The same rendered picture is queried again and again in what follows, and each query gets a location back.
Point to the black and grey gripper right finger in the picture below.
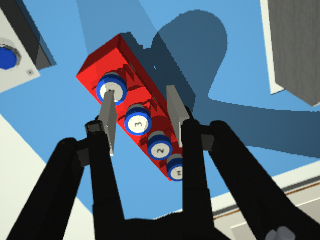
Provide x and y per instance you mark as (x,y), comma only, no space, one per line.
(268,212)

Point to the blue flat mat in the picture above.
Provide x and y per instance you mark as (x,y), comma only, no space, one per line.
(212,51)

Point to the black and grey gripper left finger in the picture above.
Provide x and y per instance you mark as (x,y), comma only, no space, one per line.
(47,210)

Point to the blue screw cap with number 1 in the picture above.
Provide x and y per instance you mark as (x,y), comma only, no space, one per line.
(174,169)

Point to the blue screw cap with number 3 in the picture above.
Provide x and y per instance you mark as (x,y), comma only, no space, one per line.
(137,121)

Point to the white button panel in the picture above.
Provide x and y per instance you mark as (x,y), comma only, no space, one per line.
(16,67)

